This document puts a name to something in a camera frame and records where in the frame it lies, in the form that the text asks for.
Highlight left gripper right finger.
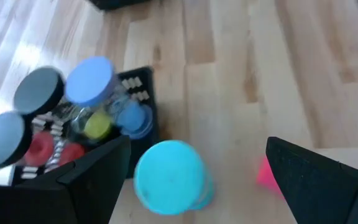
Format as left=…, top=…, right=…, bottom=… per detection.
left=265, top=136, right=358, bottom=224

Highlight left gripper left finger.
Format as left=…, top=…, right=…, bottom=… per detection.
left=0, top=135, right=132, bottom=224

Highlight pink plug adapter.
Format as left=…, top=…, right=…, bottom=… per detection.
left=255, top=155, right=285, bottom=200

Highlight teal sand timer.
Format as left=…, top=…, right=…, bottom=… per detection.
left=133, top=139, right=216, bottom=216

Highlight red sand timer black caps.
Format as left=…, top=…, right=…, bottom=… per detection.
left=0, top=111, right=87, bottom=169

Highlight yellow sand timer black caps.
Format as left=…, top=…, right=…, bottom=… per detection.
left=13, top=66, right=113, bottom=140

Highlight purple sand timer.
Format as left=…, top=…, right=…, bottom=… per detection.
left=65, top=55, right=154, bottom=140

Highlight black plastic mesh basket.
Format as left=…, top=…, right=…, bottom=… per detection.
left=87, top=0, right=154, bottom=11
left=10, top=66, right=161, bottom=187

